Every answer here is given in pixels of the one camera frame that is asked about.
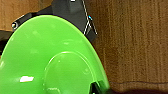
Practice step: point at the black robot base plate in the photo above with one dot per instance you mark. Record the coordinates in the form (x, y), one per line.
(75, 15)

